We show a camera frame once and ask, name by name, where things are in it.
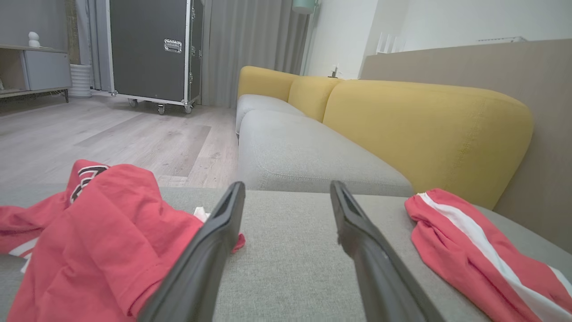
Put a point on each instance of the red basketball jersey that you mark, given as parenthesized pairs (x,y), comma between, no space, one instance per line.
(103,232)

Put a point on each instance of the low TV cabinet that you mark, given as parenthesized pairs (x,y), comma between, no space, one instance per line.
(44,69)

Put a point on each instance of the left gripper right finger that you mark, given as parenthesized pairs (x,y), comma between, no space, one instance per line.
(384,286)

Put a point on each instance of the white antenna device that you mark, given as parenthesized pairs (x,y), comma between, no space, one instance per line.
(384,44)

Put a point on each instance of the small dark and white object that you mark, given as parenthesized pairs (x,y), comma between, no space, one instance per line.
(334,72)

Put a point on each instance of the yellow sofa back cushion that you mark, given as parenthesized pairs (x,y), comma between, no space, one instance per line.
(313,96)
(263,82)
(424,134)

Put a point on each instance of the flat white device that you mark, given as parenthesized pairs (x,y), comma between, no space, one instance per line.
(500,40)

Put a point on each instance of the beige partition panel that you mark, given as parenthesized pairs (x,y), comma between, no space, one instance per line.
(549,89)

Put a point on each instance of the red shorts white stripe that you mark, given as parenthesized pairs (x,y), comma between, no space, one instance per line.
(447,250)

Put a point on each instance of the grey sofa seat cushion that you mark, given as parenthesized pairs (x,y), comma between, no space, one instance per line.
(259,103)
(304,156)

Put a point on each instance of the white ribbed cylinder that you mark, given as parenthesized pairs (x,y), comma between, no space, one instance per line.
(80,80)

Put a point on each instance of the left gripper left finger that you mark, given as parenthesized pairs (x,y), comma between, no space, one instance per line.
(201,277)

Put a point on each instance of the teal lamp shade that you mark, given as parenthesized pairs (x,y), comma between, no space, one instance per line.
(304,6)

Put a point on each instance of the large grey sofa seat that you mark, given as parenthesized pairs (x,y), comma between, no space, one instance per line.
(290,250)

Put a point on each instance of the small white figurine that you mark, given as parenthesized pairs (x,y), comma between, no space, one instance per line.
(34,40)

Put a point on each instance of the black wheeled flight case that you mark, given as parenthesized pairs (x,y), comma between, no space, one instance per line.
(147,49)

